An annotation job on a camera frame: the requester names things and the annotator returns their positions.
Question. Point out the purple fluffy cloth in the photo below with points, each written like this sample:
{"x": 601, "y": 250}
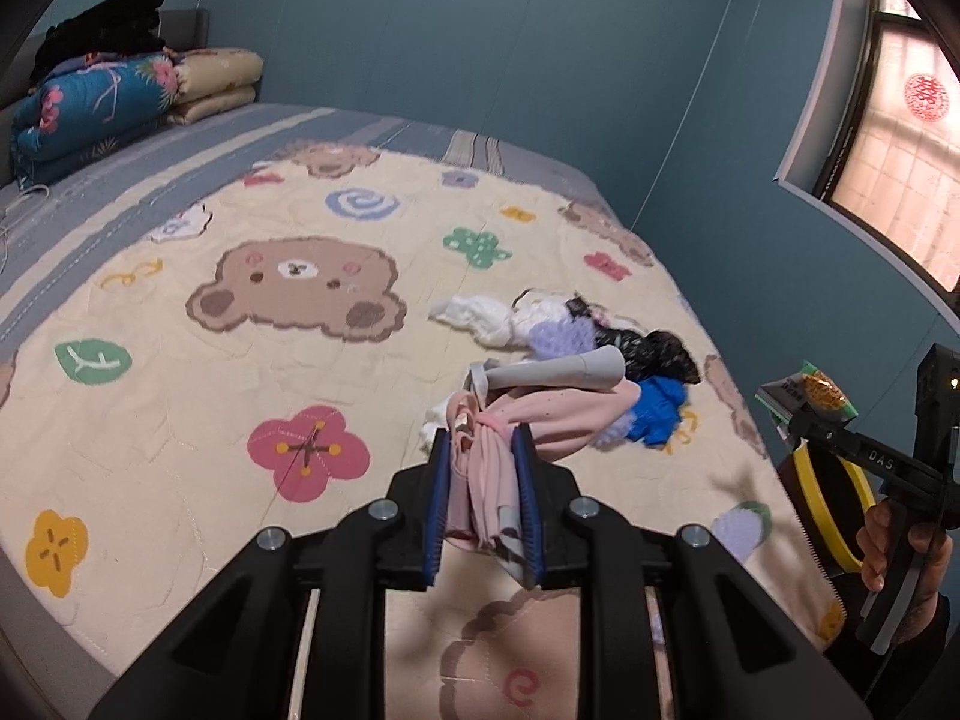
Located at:
{"x": 562, "y": 337}

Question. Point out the blue floral folded quilt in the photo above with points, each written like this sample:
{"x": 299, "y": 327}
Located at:
{"x": 90, "y": 105}

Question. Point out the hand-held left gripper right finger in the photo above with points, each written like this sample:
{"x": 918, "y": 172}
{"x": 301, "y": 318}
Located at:
{"x": 529, "y": 510}

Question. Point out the person's right forearm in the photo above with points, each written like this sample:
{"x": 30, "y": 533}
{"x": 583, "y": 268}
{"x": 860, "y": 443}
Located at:
{"x": 922, "y": 675}

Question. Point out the pink cloth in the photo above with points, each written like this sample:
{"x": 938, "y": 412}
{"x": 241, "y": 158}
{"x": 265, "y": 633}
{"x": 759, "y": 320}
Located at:
{"x": 570, "y": 412}

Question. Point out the black clothes pile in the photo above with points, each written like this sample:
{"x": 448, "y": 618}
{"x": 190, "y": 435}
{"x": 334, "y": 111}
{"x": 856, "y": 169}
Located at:
{"x": 105, "y": 26}

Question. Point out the bed with grey striped sheet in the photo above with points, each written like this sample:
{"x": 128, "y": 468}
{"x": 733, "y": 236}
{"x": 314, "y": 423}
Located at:
{"x": 112, "y": 187}

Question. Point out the person's right hand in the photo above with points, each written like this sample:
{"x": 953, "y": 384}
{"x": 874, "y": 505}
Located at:
{"x": 874, "y": 551}

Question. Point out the red window decal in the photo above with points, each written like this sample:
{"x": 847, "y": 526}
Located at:
{"x": 922, "y": 94}

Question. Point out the black crumpled cloth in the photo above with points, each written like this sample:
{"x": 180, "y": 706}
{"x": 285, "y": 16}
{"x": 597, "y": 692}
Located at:
{"x": 660, "y": 352}

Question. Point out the beige folded quilt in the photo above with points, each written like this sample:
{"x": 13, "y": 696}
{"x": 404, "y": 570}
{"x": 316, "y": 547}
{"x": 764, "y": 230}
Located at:
{"x": 217, "y": 71}

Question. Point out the yellow-rimmed black bin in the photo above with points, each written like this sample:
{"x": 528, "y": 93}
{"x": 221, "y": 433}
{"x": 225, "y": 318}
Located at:
{"x": 810, "y": 480}

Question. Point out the green snack packet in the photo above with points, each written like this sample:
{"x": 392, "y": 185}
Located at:
{"x": 821, "y": 390}

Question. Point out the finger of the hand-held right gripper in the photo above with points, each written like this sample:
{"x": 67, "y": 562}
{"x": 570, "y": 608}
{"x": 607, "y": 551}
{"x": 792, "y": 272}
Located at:
{"x": 877, "y": 461}

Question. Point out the grey sock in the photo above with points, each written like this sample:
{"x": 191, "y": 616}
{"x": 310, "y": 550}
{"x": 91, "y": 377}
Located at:
{"x": 570, "y": 369}

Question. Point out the blue glove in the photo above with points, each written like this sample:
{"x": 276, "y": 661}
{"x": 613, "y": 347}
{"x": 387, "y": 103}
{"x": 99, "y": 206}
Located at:
{"x": 656, "y": 405}

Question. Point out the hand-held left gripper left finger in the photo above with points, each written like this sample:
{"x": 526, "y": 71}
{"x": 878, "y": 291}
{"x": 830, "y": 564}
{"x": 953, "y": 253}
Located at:
{"x": 437, "y": 510}

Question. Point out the white tissue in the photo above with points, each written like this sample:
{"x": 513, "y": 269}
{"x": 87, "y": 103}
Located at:
{"x": 480, "y": 315}

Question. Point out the bear printed blanket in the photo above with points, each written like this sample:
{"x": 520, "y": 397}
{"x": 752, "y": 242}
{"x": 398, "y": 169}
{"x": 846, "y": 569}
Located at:
{"x": 225, "y": 405}

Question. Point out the window with dark frame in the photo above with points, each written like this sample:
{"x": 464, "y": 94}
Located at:
{"x": 900, "y": 165}

